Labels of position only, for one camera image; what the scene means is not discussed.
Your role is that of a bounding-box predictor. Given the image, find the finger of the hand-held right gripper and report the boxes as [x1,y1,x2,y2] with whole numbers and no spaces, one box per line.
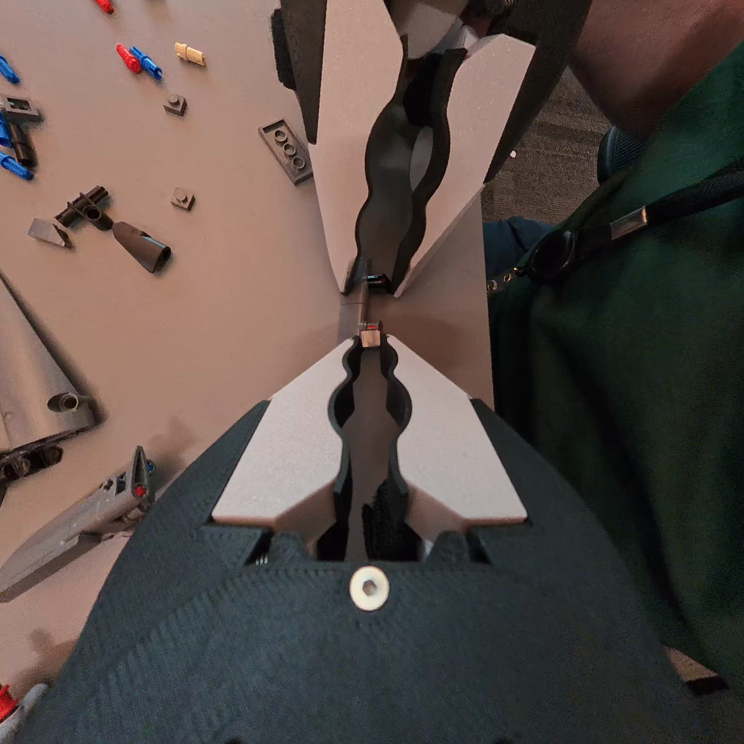
[307,0,409,296]
[391,34,537,297]

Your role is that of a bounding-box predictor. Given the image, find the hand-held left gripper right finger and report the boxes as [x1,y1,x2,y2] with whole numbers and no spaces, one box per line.
[379,334,529,552]

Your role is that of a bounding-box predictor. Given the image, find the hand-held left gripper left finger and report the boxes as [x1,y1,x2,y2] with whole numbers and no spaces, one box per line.
[212,337,364,552]

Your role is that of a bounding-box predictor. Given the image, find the person's right forearm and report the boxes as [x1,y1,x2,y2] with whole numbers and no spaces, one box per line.
[567,0,744,140]

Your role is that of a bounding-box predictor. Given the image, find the dark grey studded lego plate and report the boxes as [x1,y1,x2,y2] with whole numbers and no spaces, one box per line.
[258,119,315,186]

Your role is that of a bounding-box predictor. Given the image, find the grey lego wing subassembly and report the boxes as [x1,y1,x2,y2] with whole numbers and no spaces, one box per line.
[0,446,158,603]

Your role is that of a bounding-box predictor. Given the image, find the scattered small lego pieces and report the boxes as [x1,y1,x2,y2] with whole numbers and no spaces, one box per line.
[0,0,165,182]

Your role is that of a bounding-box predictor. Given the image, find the dark grey lego connector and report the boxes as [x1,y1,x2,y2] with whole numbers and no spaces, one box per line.
[0,444,65,495]

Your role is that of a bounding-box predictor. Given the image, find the dark cone lego piece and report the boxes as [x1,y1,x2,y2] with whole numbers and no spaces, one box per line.
[112,221,173,274]

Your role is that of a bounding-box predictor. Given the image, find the long grey lego wing panel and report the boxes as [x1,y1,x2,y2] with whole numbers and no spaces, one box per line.
[0,270,100,453]

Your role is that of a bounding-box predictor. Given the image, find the black cross lego connector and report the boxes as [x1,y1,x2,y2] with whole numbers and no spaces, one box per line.
[54,185,115,231]

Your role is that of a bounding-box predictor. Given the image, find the small grey lego slope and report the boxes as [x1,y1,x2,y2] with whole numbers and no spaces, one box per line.
[27,218,74,250]

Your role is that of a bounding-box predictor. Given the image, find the person's dark blue pants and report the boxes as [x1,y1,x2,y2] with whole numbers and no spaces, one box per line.
[484,216,559,280]

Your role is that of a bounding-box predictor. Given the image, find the person's green shirt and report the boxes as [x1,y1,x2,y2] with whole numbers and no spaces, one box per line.
[488,41,744,698]

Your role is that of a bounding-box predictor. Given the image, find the black lanyard strap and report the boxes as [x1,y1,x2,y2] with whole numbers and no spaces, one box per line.
[526,169,744,286]

